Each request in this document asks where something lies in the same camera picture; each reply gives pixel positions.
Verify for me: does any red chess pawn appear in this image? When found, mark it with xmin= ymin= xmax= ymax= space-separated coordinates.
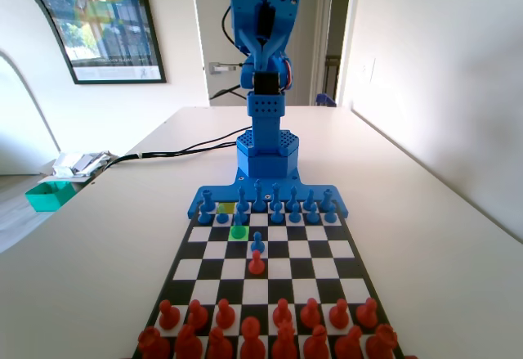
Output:
xmin=187 ymin=299 xmax=209 ymax=331
xmin=355 ymin=296 xmax=379 ymax=330
xmin=248 ymin=249 xmax=264 ymax=276
xmin=158 ymin=299 xmax=181 ymax=330
xmin=272 ymin=298 xmax=293 ymax=330
xmin=215 ymin=298 xmax=237 ymax=330
xmin=329 ymin=298 xmax=351 ymax=330
xmin=300 ymin=297 xmax=322 ymax=330

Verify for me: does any white arched panel dark edge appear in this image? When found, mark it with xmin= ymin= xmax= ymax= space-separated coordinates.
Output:
xmin=0 ymin=0 xmax=62 ymax=176

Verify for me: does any green plastic box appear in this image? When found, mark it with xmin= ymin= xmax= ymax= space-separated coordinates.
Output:
xmin=25 ymin=181 xmax=77 ymax=213

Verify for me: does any red chess bishop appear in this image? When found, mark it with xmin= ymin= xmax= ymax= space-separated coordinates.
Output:
xmin=302 ymin=324 xmax=331 ymax=359
xmin=207 ymin=325 xmax=235 ymax=359

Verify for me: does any white door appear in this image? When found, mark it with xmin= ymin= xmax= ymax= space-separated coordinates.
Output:
xmin=191 ymin=0 xmax=328 ymax=107

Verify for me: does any black and white chessboard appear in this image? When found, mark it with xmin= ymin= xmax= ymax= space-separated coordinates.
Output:
xmin=132 ymin=203 xmax=405 ymax=359

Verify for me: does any red chess rook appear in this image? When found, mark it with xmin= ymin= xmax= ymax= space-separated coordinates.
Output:
xmin=364 ymin=323 xmax=400 ymax=359
xmin=137 ymin=325 xmax=172 ymax=359

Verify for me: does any silver door handle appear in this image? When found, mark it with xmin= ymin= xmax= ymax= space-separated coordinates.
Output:
xmin=209 ymin=61 xmax=244 ymax=75

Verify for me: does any pile of papers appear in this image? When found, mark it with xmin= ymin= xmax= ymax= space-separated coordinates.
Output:
xmin=52 ymin=152 xmax=111 ymax=178

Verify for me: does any framed colourful poster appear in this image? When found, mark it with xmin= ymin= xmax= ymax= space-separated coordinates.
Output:
xmin=0 ymin=0 xmax=168 ymax=86

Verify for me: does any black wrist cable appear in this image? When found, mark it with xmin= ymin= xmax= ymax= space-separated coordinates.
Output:
xmin=208 ymin=5 xmax=248 ymax=101

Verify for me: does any row of blue chess pieces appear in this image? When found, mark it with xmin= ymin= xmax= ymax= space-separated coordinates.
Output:
xmin=186 ymin=169 xmax=351 ymax=219

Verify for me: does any red chess queen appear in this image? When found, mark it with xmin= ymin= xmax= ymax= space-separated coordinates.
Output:
xmin=270 ymin=320 xmax=299 ymax=359

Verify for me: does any blue chair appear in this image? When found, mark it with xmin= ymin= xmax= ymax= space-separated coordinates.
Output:
xmin=314 ymin=92 xmax=338 ymax=108

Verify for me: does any red chess knight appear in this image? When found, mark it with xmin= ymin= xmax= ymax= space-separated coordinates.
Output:
xmin=174 ymin=324 xmax=204 ymax=359
xmin=333 ymin=325 xmax=364 ymax=359

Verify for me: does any black table cable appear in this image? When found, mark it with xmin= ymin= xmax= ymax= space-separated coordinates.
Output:
xmin=92 ymin=128 xmax=257 ymax=182
xmin=118 ymin=140 xmax=240 ymax=162

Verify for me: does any blue chess queen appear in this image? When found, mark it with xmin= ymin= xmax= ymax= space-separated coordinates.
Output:
xmin=252 ymin=178 xmax=265 ymax=213

